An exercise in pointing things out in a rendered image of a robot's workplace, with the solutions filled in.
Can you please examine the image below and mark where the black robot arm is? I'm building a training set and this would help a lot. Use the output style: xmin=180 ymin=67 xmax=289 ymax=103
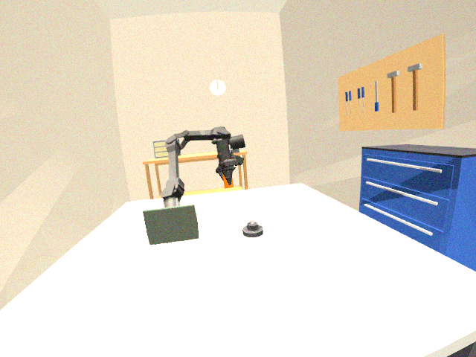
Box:
xmin=160 ymin=126 xmax=245 ymax=208

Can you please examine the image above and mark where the orange knob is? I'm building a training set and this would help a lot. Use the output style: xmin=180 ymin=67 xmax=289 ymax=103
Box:
xmin=223 ymin=175 xmax=234 ymax=188

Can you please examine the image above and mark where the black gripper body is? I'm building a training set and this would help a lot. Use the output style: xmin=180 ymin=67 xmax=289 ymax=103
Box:
xmin=216 ymin=150 xmax=238 ymax=173

